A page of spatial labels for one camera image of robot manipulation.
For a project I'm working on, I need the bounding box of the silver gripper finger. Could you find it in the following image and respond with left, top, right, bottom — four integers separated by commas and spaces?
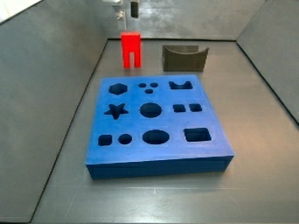
131, 0, 139, 18
112, 0, 126, 20

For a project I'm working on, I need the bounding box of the red two-legged peg block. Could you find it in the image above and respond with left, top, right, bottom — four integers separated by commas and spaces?
120, 31, 142, 68

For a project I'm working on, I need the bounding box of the blue shape sorter board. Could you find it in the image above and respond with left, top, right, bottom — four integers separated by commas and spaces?
85, 74, 235, 179

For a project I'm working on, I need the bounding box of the black curved stand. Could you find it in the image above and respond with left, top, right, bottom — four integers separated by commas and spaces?
163, 45, 210, 72

